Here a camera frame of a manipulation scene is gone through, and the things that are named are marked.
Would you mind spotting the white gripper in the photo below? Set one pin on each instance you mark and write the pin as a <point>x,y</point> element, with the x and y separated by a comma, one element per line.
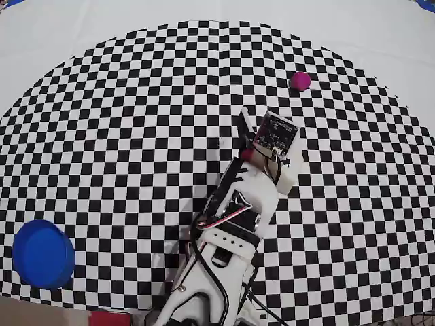
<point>245,130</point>

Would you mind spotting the pink faceted ball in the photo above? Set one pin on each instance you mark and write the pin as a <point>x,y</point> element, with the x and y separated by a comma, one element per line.
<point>300,81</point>

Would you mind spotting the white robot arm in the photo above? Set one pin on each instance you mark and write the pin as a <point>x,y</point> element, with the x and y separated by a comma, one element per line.
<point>204,278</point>

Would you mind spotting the blue round box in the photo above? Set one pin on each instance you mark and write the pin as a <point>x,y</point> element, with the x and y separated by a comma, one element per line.
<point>42,254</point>

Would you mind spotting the checkerboard printed white mat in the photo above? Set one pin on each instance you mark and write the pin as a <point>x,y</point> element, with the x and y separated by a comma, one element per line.
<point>102,102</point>

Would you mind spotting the red flat object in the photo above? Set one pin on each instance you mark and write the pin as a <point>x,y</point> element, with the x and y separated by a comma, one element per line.
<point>110,319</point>

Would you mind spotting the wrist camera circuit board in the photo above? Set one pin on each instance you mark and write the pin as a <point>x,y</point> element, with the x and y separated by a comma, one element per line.
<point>276,134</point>

